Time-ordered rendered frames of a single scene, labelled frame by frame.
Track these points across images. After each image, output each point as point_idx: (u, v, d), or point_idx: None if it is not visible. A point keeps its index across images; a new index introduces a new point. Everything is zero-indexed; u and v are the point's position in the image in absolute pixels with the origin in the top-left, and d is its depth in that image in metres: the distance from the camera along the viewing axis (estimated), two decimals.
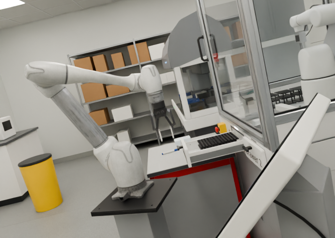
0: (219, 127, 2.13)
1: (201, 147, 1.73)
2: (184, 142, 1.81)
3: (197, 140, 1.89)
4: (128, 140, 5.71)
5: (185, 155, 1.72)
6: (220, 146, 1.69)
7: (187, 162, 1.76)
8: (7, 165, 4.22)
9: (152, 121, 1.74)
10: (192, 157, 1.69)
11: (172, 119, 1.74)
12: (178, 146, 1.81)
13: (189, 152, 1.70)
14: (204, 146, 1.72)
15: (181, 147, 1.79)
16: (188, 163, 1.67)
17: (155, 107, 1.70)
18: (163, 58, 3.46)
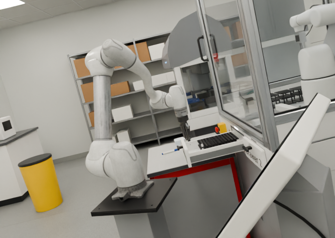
0: (219, 127, 2.13)
1: (201, 147, 1.73)
2: (184, 142, 1.81)
3: (197, 140, 1.89)
4: (128, 140, 5.71)
5: (185, 155, 1.72)
6: (220, 146, 1.69)
7: (187, 162, 1.76)
8: (7, 165, 4.22)
9: (182, 130, 2.13)
10: (192, 157, 1.69)
11: (186, 134, 2.05)
12: (178, 146, 1.81)
13: (189, 152, 1.70)
14: (204, 146, 1.72)
15: (181, 147, 1.79)
16: (188, 163, 1.67)
17: (177, 119, 2.08)
18: (163, 58, 3.46)
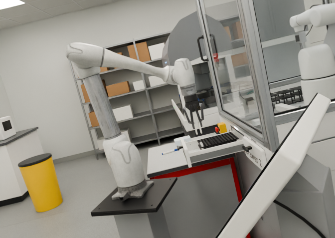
0: (219, 127, 2.13)
1: (201, 147, 1.73)
2: (184, 142, 1.81)
3: (197, 140, 1.89)
4: (128, 140, 5.71)
5: (185, 155, 1.72)
6: (220, 146, 1.69)
7: (187, 162, 1.76)
8: (7, 165, 4.22)
9: (186, 115, 1.75)
10: (192, 157, 1.69)
11: (201, 115, 1.75)
12: (178, 146, 1.81)
13: (189, 152, 1.70)
14: (204, 146, 1.72)
15: (181, 147, 1.79)
16: (188, 163, 1.67)
17: (188, 100, 1.71)
18: (163, 58, 3.46)
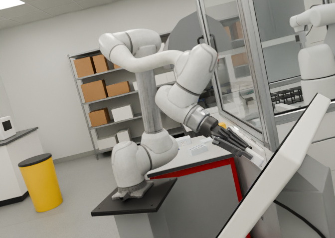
0: None
1: None
2: (236, 129, 1.81)
3: None
4: (128, 140, 5.71)
5: None
6: None
7: None
8: (7, 165, 4.22)
9: (227, 143, 1.00)
10: None
11: (239, 138, 1.05)
12: None
13: None
14: None
15: None
16: None
17: (211, 121, 1.04)
18: None
